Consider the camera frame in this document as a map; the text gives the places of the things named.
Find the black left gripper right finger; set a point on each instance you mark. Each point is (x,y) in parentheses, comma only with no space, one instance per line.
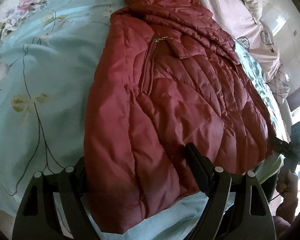
(236,207)

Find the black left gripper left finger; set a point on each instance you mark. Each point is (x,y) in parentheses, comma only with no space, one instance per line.
(37,216)

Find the red puffer jacket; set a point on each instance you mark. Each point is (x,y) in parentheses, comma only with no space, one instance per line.
(133,150)

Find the person's right hand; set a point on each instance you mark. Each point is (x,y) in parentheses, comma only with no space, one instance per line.
(287,187)

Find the pink duvet with plaid hearts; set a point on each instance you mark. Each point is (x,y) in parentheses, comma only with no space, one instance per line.
(235,17)

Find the light blue floral bedsheet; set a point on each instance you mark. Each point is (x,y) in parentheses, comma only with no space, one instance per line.
(51,61)

